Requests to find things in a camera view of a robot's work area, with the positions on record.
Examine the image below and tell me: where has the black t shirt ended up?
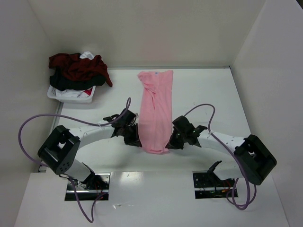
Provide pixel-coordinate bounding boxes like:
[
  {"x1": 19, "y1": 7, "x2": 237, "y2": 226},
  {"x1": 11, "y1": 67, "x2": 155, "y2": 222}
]
[{"x1": 49, "y1": 70, "x2": 106, "y2": 91}]

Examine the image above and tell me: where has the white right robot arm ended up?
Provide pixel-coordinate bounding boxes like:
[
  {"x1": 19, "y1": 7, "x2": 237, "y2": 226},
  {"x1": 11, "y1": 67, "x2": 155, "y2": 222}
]
[{"x1": 166, "y1": 116, "x2": 277, "y2": 185}]

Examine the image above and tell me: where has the dark red t shirt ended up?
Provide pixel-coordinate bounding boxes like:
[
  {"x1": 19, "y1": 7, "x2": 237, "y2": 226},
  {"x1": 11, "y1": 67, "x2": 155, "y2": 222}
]
[{"x1": 49, "y1": 53, "x2": 113, "y2": 87}]

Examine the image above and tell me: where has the aluminium rail at table edge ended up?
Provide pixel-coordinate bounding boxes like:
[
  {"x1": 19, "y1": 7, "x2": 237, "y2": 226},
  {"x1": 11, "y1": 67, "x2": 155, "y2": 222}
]
[{"x1": 108, "y1": 65, "x2": 231, "y2": 70}]

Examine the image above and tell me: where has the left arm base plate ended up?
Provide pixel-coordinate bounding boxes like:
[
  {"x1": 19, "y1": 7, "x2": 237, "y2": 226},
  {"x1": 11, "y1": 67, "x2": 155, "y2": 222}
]
[{"x1": 72, "y1": 173, "x2": 111, "y2": 201}]

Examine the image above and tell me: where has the pink t shirt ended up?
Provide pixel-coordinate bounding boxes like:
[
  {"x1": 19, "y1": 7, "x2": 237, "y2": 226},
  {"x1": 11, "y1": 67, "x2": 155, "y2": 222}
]
[{"x1": 138, "y1": 70, "x2": 173, "y2": 155}]

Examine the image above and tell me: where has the white plastic laundry basket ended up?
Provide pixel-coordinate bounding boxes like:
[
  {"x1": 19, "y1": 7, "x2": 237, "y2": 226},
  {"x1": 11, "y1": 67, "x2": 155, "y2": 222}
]
[{"x1": 47, "y1": 86, "x2": 96, "y2": 104}]

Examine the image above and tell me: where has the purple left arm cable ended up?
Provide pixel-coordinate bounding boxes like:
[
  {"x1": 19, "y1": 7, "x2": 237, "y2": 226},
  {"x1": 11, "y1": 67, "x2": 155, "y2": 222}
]
[{"x1": 18, "y1": 97, "x2": 132, "y2": 223}]

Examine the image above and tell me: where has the left side aluminium rail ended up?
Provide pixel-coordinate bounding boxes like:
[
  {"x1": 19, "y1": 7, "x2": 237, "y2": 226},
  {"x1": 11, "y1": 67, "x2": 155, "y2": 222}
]
[{"x1": 38, "y1": 102, "x2": 63, "y2": 173}]

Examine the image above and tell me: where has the white t shirt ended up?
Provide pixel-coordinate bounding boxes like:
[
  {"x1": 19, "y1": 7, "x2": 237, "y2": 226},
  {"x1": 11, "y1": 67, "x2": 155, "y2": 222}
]
[{"x1": 80, "y1": 51, "x2": 95, "y2": 60}]

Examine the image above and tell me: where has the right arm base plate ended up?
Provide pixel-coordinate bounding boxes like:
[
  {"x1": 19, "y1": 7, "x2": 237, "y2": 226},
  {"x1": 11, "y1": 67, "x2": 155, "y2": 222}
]
[{"x1": 193, "y1": 171, "x2": 235, "y2": 199}]

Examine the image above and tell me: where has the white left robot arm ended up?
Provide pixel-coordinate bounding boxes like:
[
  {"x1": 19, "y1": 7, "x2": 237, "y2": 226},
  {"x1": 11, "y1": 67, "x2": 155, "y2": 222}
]
[{"x1": 38, "y1": 109, "x2": 141, "y2": 189}]

